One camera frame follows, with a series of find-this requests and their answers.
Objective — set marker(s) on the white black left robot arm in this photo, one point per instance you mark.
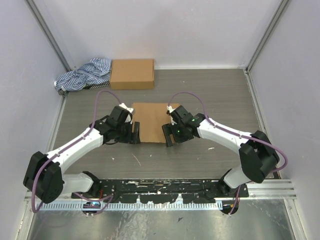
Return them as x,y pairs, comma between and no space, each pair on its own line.
46,174

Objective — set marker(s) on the aluminium corner post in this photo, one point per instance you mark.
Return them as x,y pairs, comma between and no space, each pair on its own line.
48,33
280,10

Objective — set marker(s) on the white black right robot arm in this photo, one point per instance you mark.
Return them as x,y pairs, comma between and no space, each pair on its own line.
257,157

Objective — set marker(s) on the blue white striped cloth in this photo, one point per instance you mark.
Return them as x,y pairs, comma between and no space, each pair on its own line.
96,73

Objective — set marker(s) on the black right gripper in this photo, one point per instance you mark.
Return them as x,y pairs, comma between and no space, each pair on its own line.
168,130

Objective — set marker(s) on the right aluminium corner post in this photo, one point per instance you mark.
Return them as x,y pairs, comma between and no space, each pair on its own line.
280,10

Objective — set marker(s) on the aluminium front frame rail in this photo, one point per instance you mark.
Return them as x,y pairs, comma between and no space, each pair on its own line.
269,188

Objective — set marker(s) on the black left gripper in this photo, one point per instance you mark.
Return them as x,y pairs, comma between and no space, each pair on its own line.
133,137

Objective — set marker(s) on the closed brown cardboard box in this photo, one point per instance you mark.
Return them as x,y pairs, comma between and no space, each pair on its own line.
132,74

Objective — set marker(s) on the left aluminium corner post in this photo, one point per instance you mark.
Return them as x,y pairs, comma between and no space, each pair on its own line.
48,33

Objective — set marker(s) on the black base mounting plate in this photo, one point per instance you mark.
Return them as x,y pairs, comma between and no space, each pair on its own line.
156,191

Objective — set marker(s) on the white slotted cable duct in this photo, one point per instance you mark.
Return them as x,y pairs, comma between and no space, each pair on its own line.
84,205

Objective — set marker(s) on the brown cardboard box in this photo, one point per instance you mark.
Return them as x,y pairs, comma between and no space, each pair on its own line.
132,74
151,118

